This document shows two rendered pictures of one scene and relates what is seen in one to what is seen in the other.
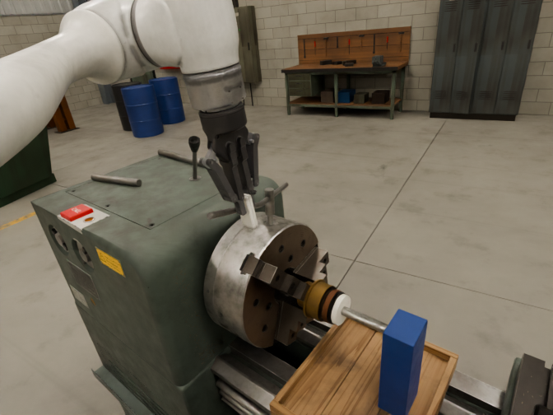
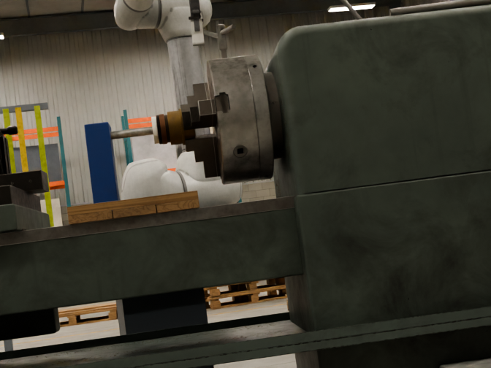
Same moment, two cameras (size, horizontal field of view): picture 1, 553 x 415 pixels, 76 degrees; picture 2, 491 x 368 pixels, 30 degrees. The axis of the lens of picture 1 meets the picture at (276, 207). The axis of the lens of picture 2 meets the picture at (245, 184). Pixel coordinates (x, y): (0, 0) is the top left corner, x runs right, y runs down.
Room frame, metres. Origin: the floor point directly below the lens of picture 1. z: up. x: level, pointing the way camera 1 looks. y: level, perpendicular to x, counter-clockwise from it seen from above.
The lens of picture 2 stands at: (2.34, -1.59, 0.77)
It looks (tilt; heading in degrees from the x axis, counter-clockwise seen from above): 4 degrees up; 135
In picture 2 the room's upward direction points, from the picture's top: 8 degrees counter-clockwise
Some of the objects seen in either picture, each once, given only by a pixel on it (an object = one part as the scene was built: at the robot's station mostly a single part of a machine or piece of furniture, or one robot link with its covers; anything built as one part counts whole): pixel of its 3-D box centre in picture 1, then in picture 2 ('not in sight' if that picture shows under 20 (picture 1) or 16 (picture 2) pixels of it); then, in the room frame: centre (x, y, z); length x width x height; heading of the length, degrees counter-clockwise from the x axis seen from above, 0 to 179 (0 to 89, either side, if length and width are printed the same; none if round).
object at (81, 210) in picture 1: (76, 213); not in sight; (0.84, 0.52, 1.26); 0.06 x 0.06 x 0.02; 49
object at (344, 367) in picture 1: (367, 384); (136, 210); (0.54, -0.17, 0.89); 0.36 x 0.30 x 0.04; 139
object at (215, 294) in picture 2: not in sight; (241, 274); (-6.32, 6.84, 0.36); 1.26 x 0.86 x 0.73; 68
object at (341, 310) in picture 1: (364, 319); (132, 133); (0.55, -0.16, 1.08); 0.13 x 0.07 x 0.07; 49
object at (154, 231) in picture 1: (169, 244); (389, 110); (0.97, 0.35, 1.06); 0.59 x 0.48 x 0.39; 49
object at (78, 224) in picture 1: (86, 225); not in sight; (0.83, 0.50, 1.23); 0.13 x 0.08 x 0.06; 49
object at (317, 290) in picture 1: (320, 300); (175, 127); (0.62, -0.08, 1.08); 0.09 x 0.09 x 0.09; 49
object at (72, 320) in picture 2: not in sight; (74, 317); (-8.21, 5.46, 0.07); 1.23 x 0.85 x 0.14; 50
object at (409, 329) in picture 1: (401, 366); (103, 169); (0.50, -0.23, 1.00); 0.08 x 0.06 x 0.23; 139
